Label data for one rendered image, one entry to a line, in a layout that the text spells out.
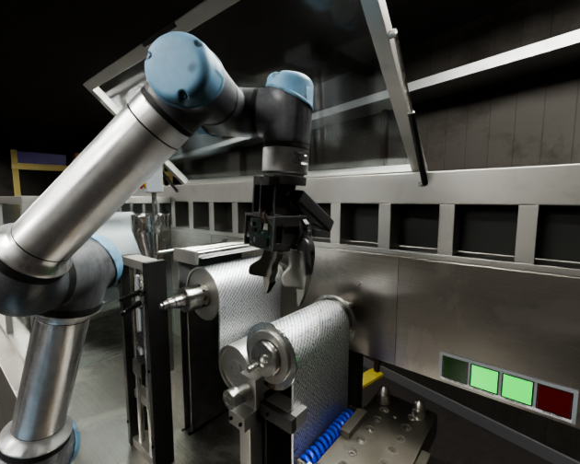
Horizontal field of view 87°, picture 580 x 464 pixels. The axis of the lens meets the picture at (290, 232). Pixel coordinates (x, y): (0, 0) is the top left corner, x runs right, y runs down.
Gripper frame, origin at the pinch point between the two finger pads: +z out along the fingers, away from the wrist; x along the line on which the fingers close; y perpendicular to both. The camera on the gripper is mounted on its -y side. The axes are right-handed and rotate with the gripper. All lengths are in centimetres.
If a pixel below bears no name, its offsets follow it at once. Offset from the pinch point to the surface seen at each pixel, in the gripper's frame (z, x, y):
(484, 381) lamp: 22, 25, -40
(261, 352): 16.4, -9.0, -3.4
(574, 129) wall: -62, 26, -196
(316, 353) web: 18.1, -3.2, -14.7
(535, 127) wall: -65, 8, -198
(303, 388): 24.4, -2.5, -10.1
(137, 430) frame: 52, -47, 8
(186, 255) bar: 0.4, -36.5, -0.3
